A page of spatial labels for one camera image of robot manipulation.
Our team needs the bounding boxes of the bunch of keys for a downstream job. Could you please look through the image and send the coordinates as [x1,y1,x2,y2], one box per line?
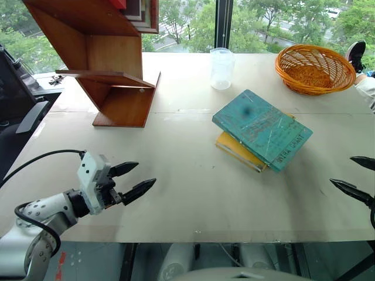
[48,74,66,87]

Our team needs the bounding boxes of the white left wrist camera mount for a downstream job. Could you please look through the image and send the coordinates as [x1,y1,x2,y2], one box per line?
[76,151,113,215]

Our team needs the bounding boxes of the orange wicker basket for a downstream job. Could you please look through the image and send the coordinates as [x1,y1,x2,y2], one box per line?
[274,43,357,96]

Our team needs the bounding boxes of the dark sports shoe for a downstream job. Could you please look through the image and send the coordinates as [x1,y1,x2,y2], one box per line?
[345,40,367,74]

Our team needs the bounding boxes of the black window mullion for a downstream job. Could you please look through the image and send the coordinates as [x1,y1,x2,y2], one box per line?
[215,0,234,53]

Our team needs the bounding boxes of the clear plastic cup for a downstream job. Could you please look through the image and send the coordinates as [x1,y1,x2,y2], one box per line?
[209,47,236,91]

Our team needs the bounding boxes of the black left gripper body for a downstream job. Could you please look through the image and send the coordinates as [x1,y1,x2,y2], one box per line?
[94,164,123,210]

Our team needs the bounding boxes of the black office chair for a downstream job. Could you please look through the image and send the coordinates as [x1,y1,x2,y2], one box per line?
[0,43,64,184]

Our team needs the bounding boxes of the yellow hardcover book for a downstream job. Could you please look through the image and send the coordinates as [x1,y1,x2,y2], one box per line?
[215,112,297,173]

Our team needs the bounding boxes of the brown wooden zigzag bookshelf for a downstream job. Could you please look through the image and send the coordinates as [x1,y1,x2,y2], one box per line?
[22,0,162,128]

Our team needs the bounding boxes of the person's leg in light trousers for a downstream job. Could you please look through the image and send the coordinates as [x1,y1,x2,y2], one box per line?
[354,70,375,115]

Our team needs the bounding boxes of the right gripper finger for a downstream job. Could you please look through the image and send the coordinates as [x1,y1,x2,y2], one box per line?
[350,156,375,172]
[329,178,375,206]

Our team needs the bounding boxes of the teal worn hardcover book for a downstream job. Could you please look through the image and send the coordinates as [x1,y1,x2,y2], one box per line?
[212,89,314,174]

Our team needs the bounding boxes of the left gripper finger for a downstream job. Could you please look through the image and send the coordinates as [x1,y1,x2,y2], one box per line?
[108,160,139,179]
[120,177,158,207]

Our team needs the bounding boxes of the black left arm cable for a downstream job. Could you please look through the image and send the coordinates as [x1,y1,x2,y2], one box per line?
[0,149,87,260]

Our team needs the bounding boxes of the black table leg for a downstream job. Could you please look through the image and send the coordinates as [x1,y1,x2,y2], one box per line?
[291,242,313,281]
[118,242,139,281]

